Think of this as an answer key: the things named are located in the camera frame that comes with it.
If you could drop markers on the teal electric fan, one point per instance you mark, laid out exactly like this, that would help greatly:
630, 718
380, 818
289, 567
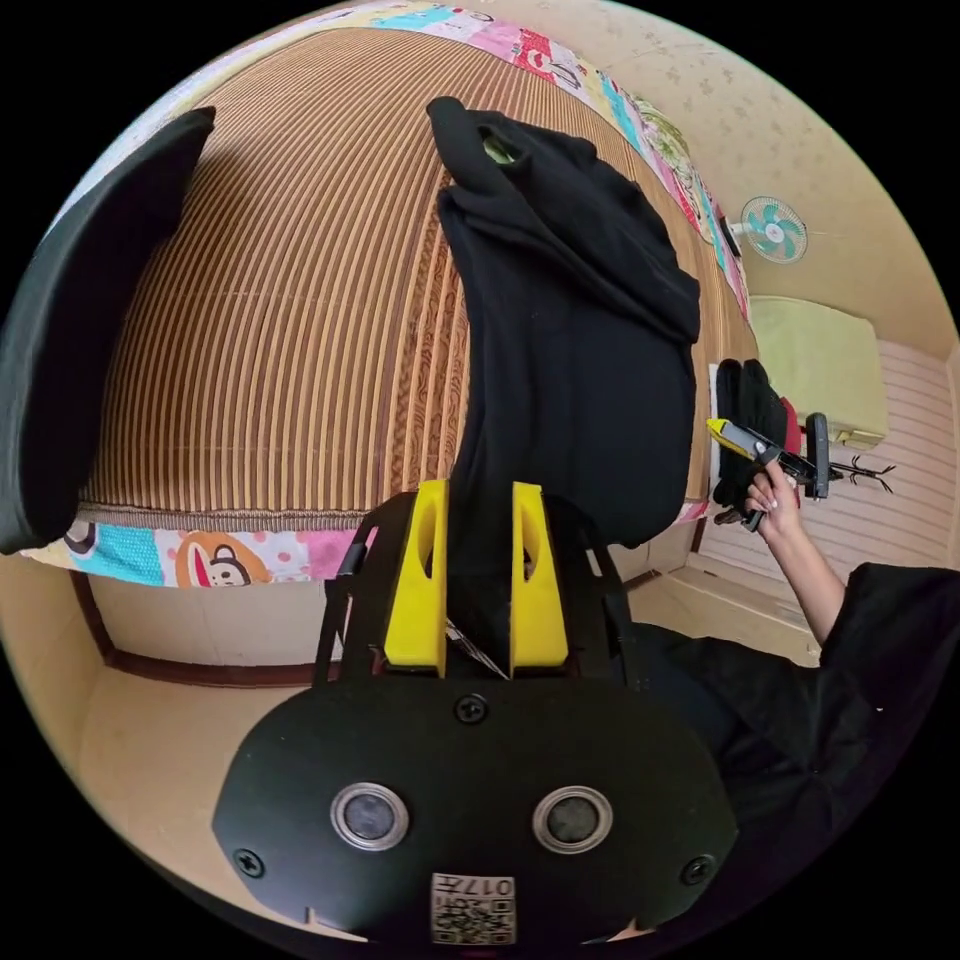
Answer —
775, 229

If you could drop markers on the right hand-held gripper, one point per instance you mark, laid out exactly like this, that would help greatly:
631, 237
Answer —
780, 457

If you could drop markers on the person's right forearm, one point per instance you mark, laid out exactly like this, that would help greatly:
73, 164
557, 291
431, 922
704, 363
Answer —
814, 577

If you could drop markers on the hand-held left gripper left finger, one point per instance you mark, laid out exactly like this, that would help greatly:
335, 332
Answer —
411, 600

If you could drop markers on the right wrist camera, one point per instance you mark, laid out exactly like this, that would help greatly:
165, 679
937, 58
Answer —
817, 454

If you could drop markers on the person's body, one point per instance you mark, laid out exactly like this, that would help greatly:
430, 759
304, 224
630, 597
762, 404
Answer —
810, 735

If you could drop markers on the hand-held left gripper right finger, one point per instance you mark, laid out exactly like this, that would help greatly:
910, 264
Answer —
541, 615

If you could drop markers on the bed with woven mat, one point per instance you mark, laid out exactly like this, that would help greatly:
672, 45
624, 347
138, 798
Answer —
300, 315

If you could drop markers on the black long sleeve shirt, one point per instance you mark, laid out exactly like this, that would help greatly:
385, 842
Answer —
577, 360

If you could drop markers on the person's right hand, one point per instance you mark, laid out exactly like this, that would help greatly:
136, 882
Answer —
772, 499

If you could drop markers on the black garment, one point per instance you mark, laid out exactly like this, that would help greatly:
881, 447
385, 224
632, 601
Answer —
82, 337

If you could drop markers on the pile of clothes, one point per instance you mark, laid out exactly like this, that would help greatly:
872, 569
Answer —
754, 397

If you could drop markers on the dark coat stand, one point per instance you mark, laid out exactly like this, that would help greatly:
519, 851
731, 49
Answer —
862, 471

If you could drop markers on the pale green cupboard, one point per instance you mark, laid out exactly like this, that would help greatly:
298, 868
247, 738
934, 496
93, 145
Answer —
821, 360

